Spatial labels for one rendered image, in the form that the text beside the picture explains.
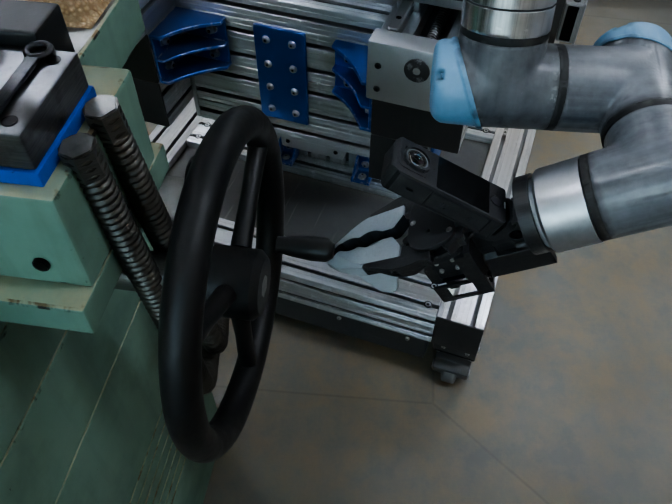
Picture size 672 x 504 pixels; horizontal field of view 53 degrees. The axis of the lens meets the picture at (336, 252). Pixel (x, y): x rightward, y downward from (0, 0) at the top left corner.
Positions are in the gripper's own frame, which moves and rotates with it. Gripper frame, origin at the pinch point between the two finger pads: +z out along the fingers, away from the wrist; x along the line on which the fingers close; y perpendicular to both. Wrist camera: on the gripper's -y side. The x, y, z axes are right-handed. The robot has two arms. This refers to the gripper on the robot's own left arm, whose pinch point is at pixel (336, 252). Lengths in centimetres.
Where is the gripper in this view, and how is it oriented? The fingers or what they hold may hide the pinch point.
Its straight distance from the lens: 66.9
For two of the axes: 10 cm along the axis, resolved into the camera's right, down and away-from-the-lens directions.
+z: -8.4, 2.4, 4.9
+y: 5.2, 5.9, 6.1
